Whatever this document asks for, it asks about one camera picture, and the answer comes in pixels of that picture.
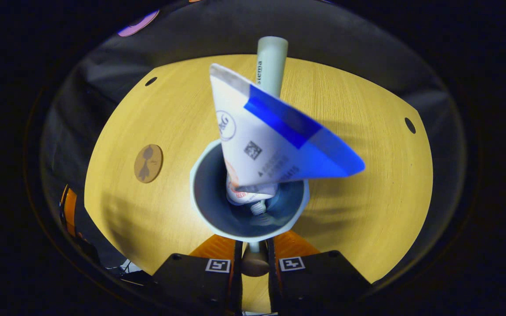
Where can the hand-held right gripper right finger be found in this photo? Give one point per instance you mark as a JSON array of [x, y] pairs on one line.
[[272, 272]]

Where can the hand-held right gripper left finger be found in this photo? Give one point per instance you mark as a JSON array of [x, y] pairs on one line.
[[237, 272]]

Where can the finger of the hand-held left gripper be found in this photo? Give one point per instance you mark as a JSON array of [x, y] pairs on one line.
[[69, 210]]

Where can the round wooden coaster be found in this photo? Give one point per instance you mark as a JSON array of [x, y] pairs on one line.
[[148, 163]]

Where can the white and blue toothpaste tube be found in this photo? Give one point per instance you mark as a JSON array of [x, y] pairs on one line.
[[270, 145]]

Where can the pale green toothbrush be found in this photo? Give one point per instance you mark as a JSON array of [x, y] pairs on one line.
[[272, 61]]

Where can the black backdrop cloth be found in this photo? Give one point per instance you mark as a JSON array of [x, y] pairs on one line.
[[191, 39]]

